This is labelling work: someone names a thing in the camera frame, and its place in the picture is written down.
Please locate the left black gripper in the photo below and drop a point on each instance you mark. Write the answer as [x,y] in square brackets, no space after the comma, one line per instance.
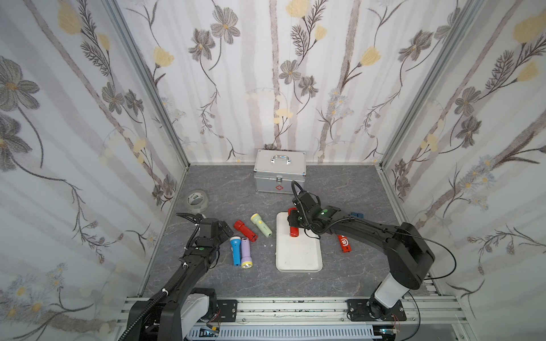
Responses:
[201,226]

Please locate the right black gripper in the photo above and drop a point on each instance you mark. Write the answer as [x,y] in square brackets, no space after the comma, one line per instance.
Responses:
[300,209]

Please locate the plain red flashlight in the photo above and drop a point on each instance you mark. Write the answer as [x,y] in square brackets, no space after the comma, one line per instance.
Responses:
[293,231]

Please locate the green flashlight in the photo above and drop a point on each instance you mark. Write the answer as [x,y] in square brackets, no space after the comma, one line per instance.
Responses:
[257,220]

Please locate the red flashlight white head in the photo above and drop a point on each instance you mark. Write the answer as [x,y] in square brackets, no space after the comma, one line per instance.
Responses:
[344,243]

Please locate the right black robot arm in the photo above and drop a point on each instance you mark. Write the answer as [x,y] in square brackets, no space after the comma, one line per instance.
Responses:
[408,253]

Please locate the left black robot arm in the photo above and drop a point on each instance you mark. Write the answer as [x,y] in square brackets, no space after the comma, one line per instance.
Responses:
[160,318]

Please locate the purple flashlight beside blue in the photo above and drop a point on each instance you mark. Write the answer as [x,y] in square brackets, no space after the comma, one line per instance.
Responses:
[246,259]

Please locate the white plastic tray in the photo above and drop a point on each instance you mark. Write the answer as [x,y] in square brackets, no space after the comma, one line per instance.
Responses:
[300,254]

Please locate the clear tape roll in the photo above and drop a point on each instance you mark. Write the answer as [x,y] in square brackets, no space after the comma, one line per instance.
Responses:
[196,201]

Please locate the silver aluminium case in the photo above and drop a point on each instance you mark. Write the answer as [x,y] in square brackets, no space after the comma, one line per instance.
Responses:
[275,170]

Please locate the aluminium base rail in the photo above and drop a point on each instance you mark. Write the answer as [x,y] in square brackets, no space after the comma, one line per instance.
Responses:
[414,318]

